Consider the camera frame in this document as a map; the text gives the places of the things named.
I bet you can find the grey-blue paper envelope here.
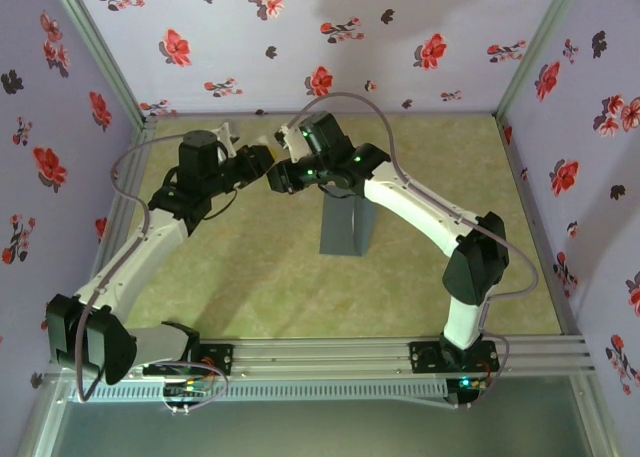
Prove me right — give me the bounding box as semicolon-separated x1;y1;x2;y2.
318;185;379;256

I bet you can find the small circuit board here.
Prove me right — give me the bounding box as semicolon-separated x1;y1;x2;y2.
162;379;214;399
457;375;489;394

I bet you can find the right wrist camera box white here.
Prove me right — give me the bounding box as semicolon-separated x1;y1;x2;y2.
273;121;312;164

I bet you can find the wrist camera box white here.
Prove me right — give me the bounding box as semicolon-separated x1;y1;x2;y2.
212;120;241;157
273;121;312;164

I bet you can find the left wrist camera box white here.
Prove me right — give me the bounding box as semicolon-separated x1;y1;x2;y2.
212;120;241;157

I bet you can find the aluminium side rail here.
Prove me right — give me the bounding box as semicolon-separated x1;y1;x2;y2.
52;116;160;346
494;116;586;338

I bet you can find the thin aluminium wall rail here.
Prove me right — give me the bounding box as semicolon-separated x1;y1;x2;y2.
152;109;501;121

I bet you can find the aluminium corner post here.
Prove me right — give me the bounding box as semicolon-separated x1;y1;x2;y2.
493;0;587;121
44;0;159;131

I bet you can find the long aluminium base rail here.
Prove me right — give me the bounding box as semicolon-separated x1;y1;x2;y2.
49;334;599;378

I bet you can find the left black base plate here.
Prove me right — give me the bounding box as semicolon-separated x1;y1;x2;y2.
143;344;235;377

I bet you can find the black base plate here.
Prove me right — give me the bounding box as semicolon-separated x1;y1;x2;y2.
143;344;235;377
408;341;500;376

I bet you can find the grey slotted cable duct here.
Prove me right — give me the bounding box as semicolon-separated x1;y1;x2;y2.
67;380;449;403

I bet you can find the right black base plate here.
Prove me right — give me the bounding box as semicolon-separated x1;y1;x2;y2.
408;341;500;376

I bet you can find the aluminium frame leg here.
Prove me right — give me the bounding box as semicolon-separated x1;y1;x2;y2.
568;376;620;457
14;376;69;457

